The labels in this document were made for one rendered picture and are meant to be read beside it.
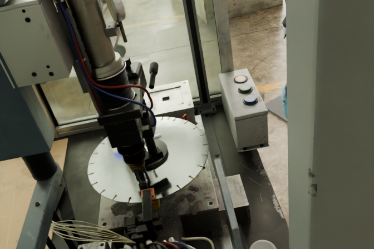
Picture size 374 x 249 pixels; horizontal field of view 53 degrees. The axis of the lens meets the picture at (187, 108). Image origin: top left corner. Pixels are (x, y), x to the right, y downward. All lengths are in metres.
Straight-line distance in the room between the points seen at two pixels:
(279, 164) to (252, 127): 1.09
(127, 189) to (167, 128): 0.24
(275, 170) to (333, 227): 2.04
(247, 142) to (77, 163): 0.61
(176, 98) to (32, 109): 0.73
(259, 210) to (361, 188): 0.92
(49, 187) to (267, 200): 0.59
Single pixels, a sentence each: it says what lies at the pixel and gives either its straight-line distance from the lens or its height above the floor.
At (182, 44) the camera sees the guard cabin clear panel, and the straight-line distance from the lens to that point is 1.36.
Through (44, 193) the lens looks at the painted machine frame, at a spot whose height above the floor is 1.05.
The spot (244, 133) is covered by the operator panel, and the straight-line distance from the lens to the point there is 1.22.
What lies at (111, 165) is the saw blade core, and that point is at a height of 0.95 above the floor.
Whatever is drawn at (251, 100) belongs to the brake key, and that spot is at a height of 0.91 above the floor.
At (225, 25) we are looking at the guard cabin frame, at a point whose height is 1.08.
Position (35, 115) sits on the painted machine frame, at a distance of 0.66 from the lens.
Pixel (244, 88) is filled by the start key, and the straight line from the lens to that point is 1.28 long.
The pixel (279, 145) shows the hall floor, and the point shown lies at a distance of 2.40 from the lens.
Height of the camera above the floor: 1.61
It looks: 35 degrees down
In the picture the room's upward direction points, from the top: 12 degrees counter-clockwise
